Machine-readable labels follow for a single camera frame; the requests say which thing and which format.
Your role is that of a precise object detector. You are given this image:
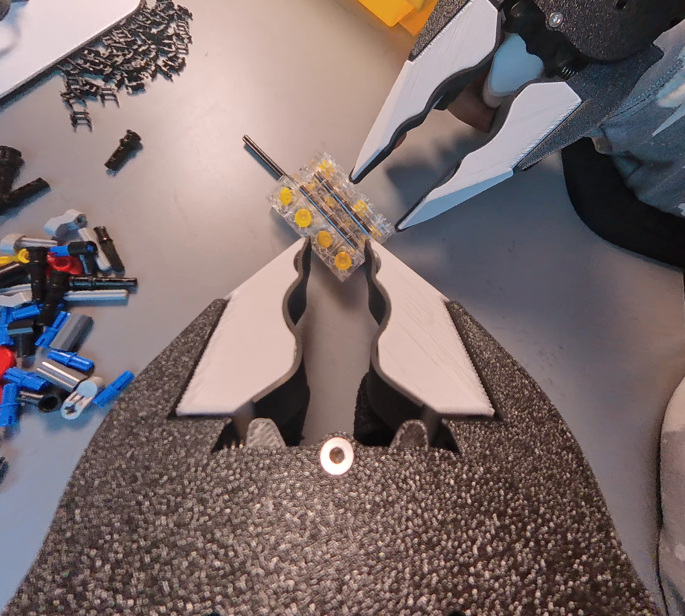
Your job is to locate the clear engine block model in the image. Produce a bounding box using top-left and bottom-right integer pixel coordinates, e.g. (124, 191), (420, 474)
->
(242, 134), (396, 284)

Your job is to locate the person's right forearm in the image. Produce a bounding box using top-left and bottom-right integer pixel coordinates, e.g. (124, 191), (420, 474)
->
(597, 27), (685, 221)

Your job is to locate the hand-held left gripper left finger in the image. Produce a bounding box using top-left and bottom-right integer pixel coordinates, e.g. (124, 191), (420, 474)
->
(176, 238), (313, 433)

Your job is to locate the person's right hand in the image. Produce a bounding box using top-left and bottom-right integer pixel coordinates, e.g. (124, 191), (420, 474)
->
(448, 88), (502, 132)

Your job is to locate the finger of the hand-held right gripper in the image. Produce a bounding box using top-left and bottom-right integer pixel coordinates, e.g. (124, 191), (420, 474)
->
(395, 81), (583, 231)
(349, 0), (506, 184)

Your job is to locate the pile of black chain links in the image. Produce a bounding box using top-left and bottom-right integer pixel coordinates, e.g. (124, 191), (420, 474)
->
(56, 0), (193, 132)

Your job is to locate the pile of mixed building pieces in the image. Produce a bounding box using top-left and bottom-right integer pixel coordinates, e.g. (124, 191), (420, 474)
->
(0, 145), (138, 440)

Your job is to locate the black pin connector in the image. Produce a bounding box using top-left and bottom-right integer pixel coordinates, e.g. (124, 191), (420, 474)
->
(104, 130), (142, 171)

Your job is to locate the white book stand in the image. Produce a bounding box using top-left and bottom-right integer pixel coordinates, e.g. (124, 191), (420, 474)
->
(0, 0), (142, 100)

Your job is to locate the person's body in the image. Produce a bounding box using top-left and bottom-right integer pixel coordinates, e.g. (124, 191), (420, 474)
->
(657, 375), (685, 616)

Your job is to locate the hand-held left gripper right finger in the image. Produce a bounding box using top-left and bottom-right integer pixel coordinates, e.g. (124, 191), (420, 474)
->
(365, 240), (497, 436)

